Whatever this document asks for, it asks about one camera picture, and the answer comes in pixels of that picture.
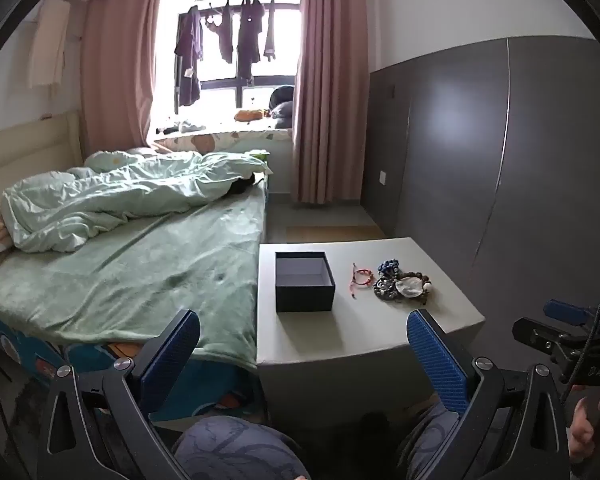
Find light green quilt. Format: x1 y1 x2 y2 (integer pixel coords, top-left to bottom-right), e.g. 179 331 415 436
1 150 272 254

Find dark bag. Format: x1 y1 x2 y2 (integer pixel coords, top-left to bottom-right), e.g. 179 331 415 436
268 85 295 129

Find green bedsheet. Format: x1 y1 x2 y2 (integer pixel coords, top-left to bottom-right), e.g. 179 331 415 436
0 180 269 374

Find brown cardboard sheet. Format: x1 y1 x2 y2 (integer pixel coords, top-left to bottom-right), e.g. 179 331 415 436
285 225 386 241

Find white side table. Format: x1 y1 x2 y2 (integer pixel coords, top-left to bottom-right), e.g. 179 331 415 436
256 237 486 407

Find pile of beaded bracelets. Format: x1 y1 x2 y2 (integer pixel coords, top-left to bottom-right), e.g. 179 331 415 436
402 270 434 295

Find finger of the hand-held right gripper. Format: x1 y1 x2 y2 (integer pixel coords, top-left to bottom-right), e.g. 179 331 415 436
543 299 595 327
512 316 588 357

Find red cord bracelet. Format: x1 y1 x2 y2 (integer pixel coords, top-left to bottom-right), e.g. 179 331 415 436
350 262 374 299

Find dark bead bracelet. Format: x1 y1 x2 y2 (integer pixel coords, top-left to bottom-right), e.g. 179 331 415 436
373 275 399 301

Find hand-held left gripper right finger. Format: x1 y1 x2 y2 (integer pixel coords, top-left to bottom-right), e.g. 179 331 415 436
406 308 573 480

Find narrow dark hanging garment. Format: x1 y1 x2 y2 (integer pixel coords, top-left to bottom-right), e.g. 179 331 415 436
263 0 277 61

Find pink curtain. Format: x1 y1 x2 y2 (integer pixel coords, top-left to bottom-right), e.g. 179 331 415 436
80 0 169 159
291 0 372 206

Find person's right hand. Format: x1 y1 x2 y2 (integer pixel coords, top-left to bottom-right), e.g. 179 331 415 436
567 390 600 464

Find black cable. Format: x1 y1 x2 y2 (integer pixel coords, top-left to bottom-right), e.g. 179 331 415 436
562 250 600 391

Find black cloth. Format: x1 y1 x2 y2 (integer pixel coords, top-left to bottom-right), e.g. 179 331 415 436
227 175 256 196

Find small dark hanging top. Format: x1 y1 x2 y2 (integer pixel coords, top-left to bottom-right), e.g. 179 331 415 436
207 2 236 64

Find printed window seat cushion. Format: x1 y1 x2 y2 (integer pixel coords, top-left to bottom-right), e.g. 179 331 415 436
152 127 294 154

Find window with dark frame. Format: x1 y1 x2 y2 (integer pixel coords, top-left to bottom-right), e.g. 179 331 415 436
152 0 304 137

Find white clothes pile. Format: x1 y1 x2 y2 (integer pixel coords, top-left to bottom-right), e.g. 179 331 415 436
156 120 206 136

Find person's left leg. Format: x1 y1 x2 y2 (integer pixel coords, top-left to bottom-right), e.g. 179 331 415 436
172 414 312 480

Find grey wardrobe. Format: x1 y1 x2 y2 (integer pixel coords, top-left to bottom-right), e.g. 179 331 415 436
362 35 600 341

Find beige headboard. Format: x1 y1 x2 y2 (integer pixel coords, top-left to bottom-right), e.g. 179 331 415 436
0 110 89 221

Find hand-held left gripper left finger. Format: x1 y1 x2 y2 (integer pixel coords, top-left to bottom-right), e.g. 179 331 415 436
36 308 201 480

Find bed with printed base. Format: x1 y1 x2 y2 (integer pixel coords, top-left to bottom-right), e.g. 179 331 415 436
0 110 273 423

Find person's leg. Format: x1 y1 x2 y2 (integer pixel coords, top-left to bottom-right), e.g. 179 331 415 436
396 402 462 480
172 414 312 480

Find purple hanging shirt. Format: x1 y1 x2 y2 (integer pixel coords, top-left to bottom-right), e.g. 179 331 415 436
174 6 204 107

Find person's right leg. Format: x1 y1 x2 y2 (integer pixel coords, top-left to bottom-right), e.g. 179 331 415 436
396 402 462 480

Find dark blue jewelry box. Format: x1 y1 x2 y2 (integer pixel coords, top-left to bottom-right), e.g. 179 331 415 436
274 251 336 313

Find beige hanging towel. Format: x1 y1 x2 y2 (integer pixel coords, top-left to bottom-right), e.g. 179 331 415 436
27 0 71 89

